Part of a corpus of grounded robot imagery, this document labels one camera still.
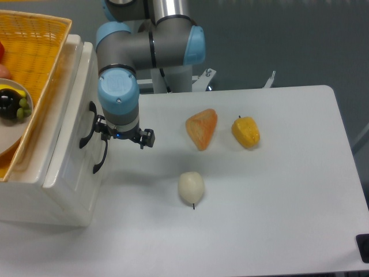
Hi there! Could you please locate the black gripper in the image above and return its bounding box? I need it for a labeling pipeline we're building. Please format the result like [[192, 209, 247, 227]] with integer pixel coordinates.
[[94, 115, 155, 149]]

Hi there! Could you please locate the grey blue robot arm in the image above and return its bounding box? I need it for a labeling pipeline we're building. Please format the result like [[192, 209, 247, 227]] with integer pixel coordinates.
[[91, 1, 206, 148]]

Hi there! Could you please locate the white drawer cabinet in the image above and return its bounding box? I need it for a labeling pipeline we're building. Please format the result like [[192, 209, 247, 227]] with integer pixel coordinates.
[[0, 33, 87, 227]]

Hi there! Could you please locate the orange toy bread slice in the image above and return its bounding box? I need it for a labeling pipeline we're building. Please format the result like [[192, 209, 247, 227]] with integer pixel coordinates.
[[185, 108, 217, 151]]

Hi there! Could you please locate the white toy pear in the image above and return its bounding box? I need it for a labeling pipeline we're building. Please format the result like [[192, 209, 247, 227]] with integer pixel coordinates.
[[178, 171, 205, 210]]

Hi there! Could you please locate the white plate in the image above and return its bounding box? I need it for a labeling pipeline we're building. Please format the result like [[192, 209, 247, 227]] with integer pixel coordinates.
[[1, 78, 33, 155]]

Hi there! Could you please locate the dark purple toy mangosteen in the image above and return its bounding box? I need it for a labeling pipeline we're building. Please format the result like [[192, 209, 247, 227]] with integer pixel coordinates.
[[1, 89, 32, 121]]

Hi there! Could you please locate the yellow toy bell pepper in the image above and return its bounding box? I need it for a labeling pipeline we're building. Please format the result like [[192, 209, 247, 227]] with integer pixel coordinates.
[[231, 116, 260, 148]]

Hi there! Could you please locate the yellow woven basket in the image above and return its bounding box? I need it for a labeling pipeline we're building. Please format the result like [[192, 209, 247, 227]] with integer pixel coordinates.
[[1, 10, 72, 182]]

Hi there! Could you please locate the yellow toy banana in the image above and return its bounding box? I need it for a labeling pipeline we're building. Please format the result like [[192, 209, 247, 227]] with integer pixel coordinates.
[[0, 84, 27, 98]]

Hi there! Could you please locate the pink toy fruit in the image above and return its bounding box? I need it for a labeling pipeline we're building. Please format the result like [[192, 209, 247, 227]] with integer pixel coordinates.
[[0, 64, 12, 80]]

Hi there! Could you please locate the red toy fruit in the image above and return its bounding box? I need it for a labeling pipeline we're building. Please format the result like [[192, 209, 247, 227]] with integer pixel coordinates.
[[0, 42, 5, 61]]

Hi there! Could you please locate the black corner object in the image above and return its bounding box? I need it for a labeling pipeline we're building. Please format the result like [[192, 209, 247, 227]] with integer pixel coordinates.
[[356, 234, 369, 264]]

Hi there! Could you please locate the white metal bracket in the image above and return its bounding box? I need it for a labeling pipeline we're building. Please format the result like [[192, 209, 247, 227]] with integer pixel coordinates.
[[263, 70, 276, 88]]

